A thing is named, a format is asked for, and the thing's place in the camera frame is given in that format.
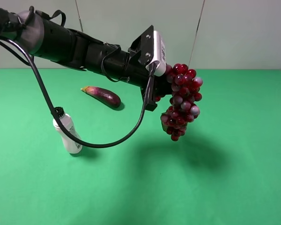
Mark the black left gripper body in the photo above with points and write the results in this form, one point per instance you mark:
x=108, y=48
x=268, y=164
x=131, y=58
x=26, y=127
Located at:
x=139, y=54

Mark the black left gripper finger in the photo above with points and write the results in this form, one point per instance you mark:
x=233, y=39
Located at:
x=148, y=96

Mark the red grape bunch with leaf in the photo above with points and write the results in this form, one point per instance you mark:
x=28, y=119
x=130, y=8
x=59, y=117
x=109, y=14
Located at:
x=184, y=86

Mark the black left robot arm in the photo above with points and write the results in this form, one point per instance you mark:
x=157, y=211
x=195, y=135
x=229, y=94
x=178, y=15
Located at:
x=36, y=33

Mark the purple eggplant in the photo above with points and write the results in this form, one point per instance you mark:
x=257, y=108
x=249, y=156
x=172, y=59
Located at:
x=105, y=96

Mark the white bottle with black cap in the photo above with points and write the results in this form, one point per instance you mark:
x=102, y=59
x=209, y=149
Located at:
x=71, y=146

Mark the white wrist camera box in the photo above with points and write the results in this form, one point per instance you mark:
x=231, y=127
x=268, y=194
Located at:
x=159, y=58

